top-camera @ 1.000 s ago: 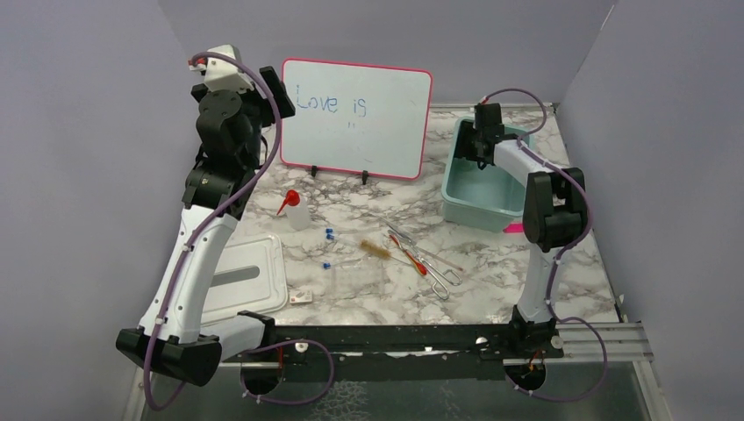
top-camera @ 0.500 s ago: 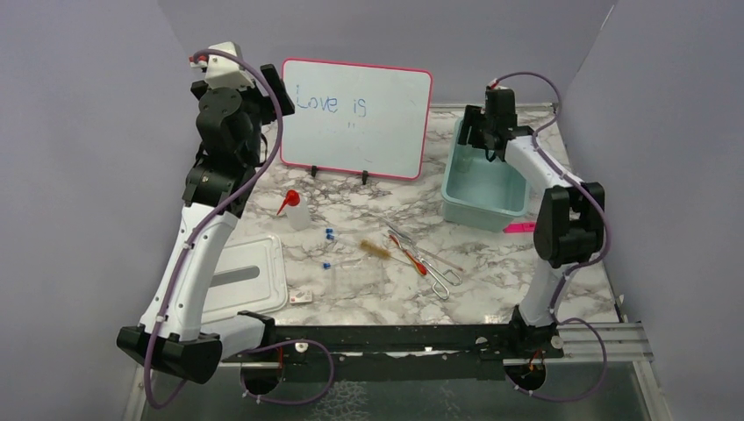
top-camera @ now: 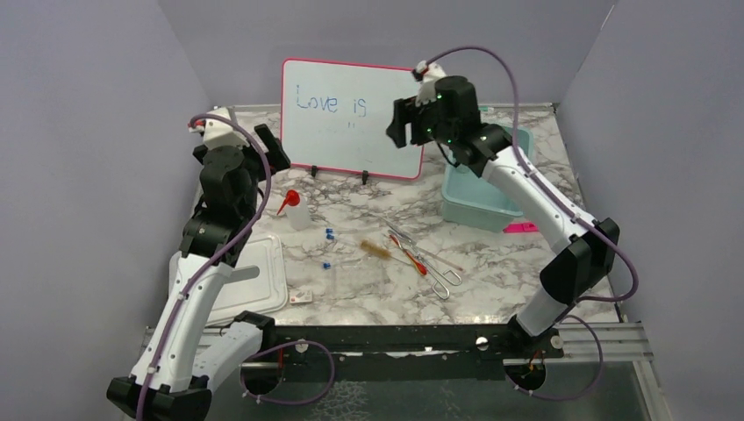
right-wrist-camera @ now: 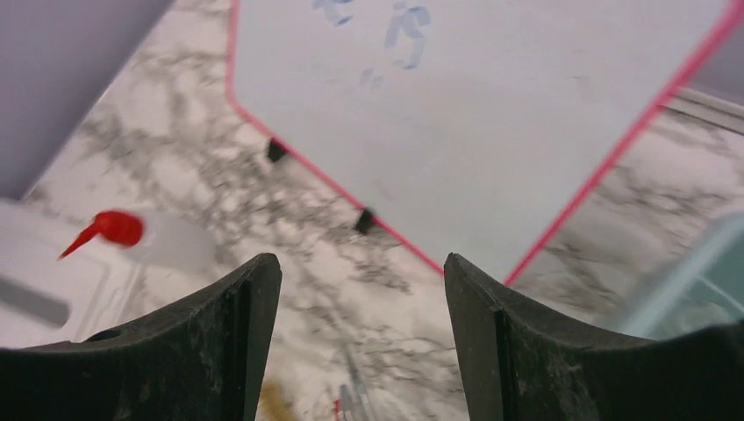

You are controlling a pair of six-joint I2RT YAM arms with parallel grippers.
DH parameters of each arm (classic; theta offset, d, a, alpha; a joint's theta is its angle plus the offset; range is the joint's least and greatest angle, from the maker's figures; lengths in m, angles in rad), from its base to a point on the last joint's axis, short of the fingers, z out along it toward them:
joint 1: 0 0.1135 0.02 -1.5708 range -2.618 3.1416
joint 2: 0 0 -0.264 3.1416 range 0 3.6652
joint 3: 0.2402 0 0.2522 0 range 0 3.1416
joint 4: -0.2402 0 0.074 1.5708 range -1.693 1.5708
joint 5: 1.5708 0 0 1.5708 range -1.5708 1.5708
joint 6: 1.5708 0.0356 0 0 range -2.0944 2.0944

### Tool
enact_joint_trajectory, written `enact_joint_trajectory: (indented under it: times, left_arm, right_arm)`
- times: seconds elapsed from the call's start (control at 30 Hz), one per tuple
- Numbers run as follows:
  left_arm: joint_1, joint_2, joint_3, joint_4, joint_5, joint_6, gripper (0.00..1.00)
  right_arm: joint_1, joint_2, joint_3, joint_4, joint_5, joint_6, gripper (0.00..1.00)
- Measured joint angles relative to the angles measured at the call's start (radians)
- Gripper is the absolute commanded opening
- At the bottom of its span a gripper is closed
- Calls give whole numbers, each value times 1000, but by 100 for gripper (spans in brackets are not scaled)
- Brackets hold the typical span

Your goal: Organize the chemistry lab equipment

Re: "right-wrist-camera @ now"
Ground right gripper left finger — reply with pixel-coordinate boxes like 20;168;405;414
1;253;283;420

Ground white plastic container lid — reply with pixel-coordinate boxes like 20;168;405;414
1;199;143;348

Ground teal plastic bin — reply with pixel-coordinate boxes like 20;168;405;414
601;212;743;340

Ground whiteboard black stand foot left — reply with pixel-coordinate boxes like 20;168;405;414
266;138;288;163

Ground metal tweezers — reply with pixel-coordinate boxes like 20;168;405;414
337;346;378;421

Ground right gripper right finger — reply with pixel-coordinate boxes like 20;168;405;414
444;253;743;420

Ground red capped squeeze bottle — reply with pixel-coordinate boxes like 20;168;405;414
59;210;218;273

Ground pink framed whiteboard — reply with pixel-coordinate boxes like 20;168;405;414
227;1;743;283

